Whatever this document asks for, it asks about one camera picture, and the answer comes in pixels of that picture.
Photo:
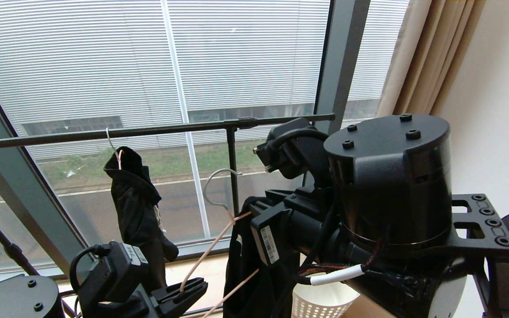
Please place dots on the pink clothes hanger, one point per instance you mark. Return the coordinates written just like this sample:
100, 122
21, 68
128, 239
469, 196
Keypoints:
109, 141
233, 217

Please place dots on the black garment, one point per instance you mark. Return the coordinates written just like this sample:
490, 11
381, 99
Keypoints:
254, 282

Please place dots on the black clothes rack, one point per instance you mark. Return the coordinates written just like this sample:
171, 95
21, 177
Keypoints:
148, 129

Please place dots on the window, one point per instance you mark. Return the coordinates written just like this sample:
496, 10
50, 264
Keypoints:
338, 66

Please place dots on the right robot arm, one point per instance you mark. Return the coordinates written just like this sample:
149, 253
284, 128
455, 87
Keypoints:
391, 185

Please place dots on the white laundry basket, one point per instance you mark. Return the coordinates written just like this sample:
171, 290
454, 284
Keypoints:
320, 304

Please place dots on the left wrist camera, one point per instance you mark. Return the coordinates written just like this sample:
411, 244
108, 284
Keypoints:
113, 269

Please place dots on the black shorts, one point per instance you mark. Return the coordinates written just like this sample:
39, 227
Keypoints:
135, 207

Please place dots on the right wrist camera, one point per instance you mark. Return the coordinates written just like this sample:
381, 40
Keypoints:
298, 154

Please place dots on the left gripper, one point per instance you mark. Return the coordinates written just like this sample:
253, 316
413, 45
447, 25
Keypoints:
131, 307

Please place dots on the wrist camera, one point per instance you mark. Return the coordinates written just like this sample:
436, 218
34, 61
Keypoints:
113, 269
298, 154

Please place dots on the beige curtain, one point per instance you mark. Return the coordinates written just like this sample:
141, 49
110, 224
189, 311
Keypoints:
427, 53

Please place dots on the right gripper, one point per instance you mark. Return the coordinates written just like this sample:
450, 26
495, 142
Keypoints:
312, 229

